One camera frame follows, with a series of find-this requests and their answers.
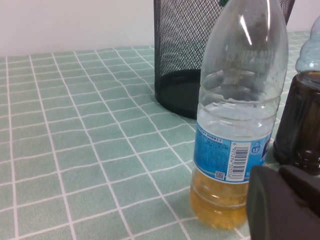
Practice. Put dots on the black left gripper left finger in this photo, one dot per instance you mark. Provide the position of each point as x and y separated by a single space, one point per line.
275 212

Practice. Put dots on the black mesh wastebasket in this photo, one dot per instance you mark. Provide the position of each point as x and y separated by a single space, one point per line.
177 62

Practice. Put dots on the blue-capped bottle with dark liquid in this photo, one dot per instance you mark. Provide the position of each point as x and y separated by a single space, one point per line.
302 120

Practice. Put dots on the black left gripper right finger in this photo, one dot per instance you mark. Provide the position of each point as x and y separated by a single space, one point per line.
305 187

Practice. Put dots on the green checkered tablecloth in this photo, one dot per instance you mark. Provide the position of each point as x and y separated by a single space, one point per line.
82 155

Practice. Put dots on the light-blue-capped bottle with yellow liquid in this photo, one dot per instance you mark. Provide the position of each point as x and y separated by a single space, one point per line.
232 125

